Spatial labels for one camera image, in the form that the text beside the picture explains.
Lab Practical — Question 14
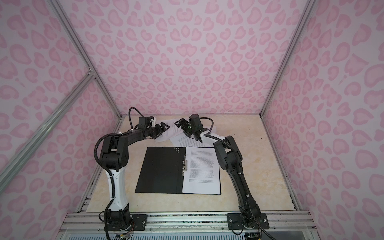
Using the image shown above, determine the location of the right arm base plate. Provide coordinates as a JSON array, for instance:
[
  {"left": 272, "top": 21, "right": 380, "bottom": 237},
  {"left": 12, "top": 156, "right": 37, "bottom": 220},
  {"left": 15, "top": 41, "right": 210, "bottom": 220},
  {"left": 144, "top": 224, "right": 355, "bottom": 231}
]
[{"left": 226, "top": 213, "right": 270, "bottom": 230}]

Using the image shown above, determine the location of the black file folder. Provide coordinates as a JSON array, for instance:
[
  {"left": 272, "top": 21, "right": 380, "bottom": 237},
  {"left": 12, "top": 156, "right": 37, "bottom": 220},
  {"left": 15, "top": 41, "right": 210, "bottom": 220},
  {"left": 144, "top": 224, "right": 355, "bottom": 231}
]
[{"left": 134, "top": 146, "right": 222, "bottom": 196}]

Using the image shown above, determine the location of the left corner aluminium post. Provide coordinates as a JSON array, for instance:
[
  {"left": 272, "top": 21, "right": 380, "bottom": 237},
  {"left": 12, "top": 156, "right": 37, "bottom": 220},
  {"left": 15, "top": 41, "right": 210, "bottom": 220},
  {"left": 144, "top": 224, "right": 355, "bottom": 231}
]
[{"left": 47, "top": 0, "right": 123, "bottom": 120}]

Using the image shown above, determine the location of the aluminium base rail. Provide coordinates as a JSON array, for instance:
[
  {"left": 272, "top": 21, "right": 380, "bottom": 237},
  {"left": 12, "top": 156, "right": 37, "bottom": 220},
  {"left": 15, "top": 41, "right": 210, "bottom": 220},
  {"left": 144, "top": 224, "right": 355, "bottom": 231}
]
[{"left": 57, "top": 211, "right": 320, "bottom": 240}]

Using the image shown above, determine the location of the printed paper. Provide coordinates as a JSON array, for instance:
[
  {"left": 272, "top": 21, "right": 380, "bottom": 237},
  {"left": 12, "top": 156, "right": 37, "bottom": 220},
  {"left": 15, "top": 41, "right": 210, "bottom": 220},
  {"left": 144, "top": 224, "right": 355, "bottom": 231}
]
[
  {"left": 182, "top": 147, "right": 221, "bottom": 195},
  {"left": 156, "top": 119, "right": 183, "bottom": 143},
  {"left": 170, "top": 133, "right": 213, "bottom": 148}
]

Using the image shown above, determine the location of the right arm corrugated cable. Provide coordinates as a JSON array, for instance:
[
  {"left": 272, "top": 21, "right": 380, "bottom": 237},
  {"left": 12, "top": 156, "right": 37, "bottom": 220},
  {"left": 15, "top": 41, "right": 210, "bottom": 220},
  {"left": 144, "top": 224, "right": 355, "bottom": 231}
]
[{"left": 199, "top": 116, "right": 277, "bottom": 240}]

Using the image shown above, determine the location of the corner aluminium post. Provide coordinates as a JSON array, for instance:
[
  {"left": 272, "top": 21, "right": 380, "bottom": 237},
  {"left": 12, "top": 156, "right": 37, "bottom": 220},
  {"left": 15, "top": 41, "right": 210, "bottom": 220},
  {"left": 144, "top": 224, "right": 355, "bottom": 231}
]
[
  {"left": 260, "top": 0, "right": 318, "bottom": 119},
  {"left": 47, "top": 0, "right": 123, "bottom": 120}
]

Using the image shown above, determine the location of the diagonal aluminium frame bar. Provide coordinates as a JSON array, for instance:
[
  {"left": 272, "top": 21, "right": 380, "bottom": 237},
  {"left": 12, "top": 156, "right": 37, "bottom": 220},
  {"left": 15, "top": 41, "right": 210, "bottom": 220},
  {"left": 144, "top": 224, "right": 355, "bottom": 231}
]
[{"left": 1, "top": 71, "right": 95, "bottom": 193}]

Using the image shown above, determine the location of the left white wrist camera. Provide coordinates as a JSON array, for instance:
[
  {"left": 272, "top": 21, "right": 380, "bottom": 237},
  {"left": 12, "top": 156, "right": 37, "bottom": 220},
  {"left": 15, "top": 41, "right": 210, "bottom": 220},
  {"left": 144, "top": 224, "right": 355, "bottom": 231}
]
[{"left": 148, "top": 116, "right": 157, "bottom": 128}]

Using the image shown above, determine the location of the metal folder clip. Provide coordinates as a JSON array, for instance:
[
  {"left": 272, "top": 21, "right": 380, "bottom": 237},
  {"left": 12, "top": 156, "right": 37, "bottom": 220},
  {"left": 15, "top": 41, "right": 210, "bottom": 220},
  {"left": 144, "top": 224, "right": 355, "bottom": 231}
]
[{"left": 182, "top": 155, "right": 188, "bottom": 176}]

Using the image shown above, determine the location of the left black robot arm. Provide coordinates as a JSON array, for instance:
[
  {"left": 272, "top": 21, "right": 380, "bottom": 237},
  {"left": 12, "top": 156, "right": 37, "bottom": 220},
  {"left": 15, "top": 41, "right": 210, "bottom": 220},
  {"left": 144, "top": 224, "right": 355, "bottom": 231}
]
[{"left": 94, "top": 116, "right": 170, "bottom": 235}]

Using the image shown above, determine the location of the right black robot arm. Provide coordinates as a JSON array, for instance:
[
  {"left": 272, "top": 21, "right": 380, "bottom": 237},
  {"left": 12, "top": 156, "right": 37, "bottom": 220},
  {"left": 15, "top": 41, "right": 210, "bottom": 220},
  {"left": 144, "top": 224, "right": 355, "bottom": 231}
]
[{"left": 175, "top": 114, "right": 262, "bottom": 229}]

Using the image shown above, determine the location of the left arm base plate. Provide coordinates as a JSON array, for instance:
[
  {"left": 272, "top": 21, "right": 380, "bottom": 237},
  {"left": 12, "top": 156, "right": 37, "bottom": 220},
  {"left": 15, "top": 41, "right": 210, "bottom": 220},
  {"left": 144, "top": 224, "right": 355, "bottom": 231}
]
[{"left": 104, "top": 211, "right": 148, "bottom": 232}]

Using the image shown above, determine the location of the right corner aluminium post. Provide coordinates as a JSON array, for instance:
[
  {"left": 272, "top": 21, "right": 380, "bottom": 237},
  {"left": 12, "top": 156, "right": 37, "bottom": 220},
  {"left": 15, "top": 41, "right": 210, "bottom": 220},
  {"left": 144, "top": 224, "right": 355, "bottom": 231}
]
[{"left": 260, "top": 0, "right": 318, "bottom": 119}]

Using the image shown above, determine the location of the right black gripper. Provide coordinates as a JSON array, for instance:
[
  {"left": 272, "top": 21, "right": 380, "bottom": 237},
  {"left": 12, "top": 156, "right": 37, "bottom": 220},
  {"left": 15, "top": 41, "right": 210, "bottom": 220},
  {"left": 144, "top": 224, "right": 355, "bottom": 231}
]
[{"left": 175, "top": 118, "right": 198, "bottom": 137}]

